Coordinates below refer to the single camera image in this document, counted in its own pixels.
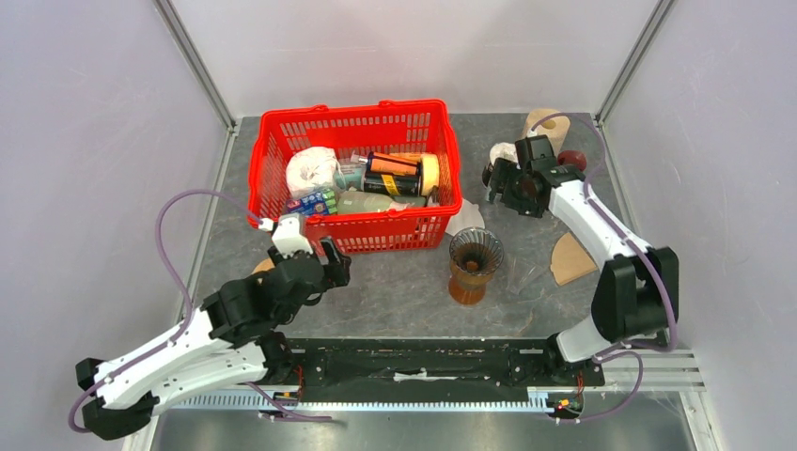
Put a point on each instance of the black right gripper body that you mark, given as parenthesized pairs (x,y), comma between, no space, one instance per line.
(514,194)

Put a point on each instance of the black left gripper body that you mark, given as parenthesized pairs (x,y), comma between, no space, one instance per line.
(323,285)

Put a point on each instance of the white paper coffee filter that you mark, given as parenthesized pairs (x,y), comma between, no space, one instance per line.
(468,216)

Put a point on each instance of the dark glass coffee dripper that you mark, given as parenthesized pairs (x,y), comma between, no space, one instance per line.
(477,250)

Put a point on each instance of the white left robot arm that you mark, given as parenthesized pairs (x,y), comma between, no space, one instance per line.
(231,338)

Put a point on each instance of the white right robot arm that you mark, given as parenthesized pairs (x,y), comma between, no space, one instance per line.
(638,289)

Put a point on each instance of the clear glass dripper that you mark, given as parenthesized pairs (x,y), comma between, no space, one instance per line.
(521,273)

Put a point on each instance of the brown paper coffee filter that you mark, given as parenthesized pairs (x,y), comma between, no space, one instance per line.
(570,261)

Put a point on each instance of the amber glass coffee server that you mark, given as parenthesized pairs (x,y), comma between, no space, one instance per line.
(467,288)

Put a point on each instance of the dark bottle maroon cap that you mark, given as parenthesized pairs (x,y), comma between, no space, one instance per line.
(572,157)

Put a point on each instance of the beige toilet paper roll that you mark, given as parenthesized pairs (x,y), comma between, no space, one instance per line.
(555,128)

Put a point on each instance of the pale green lotion bottle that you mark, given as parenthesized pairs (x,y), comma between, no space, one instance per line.
(357,202)

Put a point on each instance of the blue green small box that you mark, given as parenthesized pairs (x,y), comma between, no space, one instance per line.
(320,202)

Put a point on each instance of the teal sponge package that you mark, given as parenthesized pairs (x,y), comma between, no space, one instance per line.
(350,174)

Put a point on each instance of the yellow sponge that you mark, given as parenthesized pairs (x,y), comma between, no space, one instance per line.
(430,172)

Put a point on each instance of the black yellow can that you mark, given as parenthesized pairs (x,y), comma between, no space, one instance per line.
(392,185)

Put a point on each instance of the white wrapped tissue roll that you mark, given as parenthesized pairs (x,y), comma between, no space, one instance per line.
(311,169)

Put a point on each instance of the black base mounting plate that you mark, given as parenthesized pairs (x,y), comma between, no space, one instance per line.
(433,370)

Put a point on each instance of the red plastic shopping basket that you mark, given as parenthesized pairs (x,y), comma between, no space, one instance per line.
(402,128)

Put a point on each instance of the orange navy can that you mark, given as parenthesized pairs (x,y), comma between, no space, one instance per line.
(390,164)

